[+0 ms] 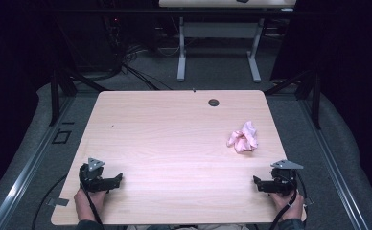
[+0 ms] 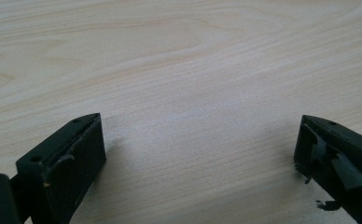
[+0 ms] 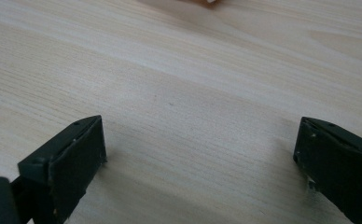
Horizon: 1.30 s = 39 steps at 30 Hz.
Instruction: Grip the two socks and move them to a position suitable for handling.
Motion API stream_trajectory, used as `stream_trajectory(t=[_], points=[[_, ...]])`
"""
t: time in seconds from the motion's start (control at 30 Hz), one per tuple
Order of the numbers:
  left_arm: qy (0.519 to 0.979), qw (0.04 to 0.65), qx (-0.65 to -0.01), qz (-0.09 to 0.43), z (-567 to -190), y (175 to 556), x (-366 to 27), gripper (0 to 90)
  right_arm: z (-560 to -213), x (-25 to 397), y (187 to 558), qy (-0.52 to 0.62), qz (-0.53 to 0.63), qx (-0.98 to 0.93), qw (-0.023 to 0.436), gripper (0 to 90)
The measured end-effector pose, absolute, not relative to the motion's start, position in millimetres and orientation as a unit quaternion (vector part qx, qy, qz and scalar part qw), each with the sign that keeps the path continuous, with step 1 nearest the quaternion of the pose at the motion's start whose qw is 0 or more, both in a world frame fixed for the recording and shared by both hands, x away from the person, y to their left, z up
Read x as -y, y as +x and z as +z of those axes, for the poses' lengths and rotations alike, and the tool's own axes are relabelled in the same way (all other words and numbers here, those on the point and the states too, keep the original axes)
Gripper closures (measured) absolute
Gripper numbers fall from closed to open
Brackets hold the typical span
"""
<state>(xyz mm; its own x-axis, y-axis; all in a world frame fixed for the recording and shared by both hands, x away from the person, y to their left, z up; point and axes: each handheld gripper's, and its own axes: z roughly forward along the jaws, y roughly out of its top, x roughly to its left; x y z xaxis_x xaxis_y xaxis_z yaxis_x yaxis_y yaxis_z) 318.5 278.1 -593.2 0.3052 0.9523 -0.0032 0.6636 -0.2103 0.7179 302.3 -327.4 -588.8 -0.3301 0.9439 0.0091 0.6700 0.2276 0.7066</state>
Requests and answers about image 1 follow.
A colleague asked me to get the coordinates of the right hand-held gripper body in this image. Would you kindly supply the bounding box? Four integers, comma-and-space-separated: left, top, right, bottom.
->
267, 159, 305, 196

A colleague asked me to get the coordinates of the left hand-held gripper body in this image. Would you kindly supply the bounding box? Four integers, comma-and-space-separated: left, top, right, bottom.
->
79, 157, 110, 194

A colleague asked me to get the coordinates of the person's right hand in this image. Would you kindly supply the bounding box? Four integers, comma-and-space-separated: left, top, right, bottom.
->
269, 189, 305, 222

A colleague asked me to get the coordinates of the person's left hand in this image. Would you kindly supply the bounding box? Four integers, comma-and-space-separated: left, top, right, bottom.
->
73, 188, 107, 222

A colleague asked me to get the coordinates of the grey tape strip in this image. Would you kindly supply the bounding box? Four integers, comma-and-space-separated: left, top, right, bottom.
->
45, 197, 70, 207

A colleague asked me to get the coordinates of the crumpled pink cloth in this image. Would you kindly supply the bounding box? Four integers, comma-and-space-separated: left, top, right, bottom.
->
226, 120, 259, 154

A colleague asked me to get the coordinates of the black metal stand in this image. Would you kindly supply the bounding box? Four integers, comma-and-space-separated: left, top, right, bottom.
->
264, 67, 322, 130
48, 67, 109, 127

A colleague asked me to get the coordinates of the dark curtain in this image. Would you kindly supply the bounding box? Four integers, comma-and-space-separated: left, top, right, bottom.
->
269, 0, 372, 204
0, 0, 60, 205

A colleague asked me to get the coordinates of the white desk with grey legs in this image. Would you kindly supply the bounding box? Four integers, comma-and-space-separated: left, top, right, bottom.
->
157, 0, 297, 83

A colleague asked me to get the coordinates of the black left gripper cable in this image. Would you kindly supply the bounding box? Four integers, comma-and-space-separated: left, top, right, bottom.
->
80, 181, 104, 226

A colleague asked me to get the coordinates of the aluminium floor rail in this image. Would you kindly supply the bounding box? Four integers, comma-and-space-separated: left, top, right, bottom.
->
297, 97, 371, 230
0, 95, 77, 230

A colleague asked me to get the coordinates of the bundle of black floor cables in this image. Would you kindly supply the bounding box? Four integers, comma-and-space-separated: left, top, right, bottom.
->
87, 44, 174, 92

